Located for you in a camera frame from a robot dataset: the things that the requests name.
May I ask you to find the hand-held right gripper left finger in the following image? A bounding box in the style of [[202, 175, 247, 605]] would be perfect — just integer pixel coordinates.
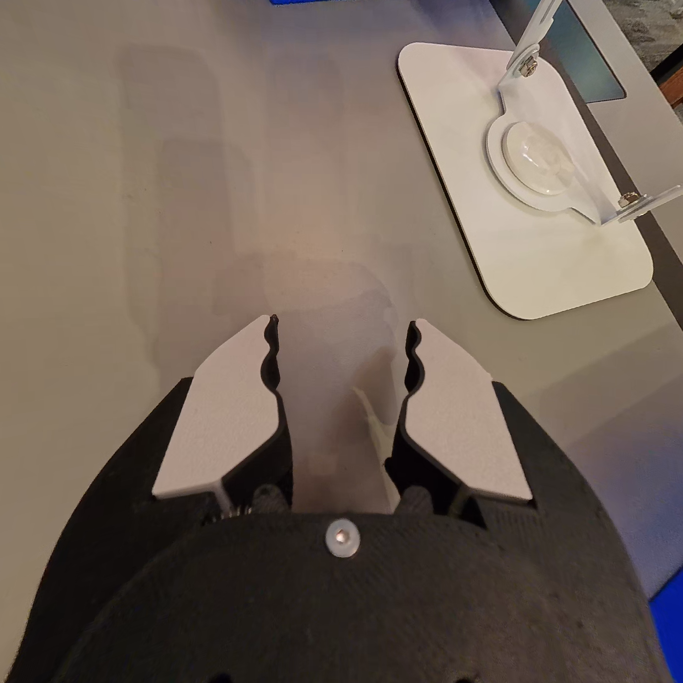
[[152, 314, 294, 513]]

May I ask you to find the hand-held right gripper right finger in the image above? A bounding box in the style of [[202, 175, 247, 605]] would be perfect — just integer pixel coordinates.
[[384, 318, 534, 515]]

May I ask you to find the white document stand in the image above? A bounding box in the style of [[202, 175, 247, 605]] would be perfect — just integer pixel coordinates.
[[396, 0, 683, 321]]

